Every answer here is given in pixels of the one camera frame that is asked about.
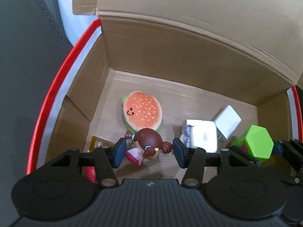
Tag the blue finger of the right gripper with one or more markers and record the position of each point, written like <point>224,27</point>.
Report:
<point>233,158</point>
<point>291,151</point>

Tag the red cardboard shoe box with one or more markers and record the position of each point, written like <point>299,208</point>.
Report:
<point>194,56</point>

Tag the green hexagonal box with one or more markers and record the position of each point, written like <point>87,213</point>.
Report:
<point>255,141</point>

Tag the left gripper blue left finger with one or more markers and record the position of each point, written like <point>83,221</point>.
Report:
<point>118,153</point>

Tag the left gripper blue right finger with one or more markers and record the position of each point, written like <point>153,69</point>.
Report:
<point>193,160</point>

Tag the white power adapter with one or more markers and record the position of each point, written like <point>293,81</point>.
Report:
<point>227,120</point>

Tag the brown haired girl figurine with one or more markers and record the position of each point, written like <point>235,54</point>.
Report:
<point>147,143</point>

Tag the white and grey charger cube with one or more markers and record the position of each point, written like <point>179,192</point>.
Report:
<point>196,133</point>

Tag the burger plush toy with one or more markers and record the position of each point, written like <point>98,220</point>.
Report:
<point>141,110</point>

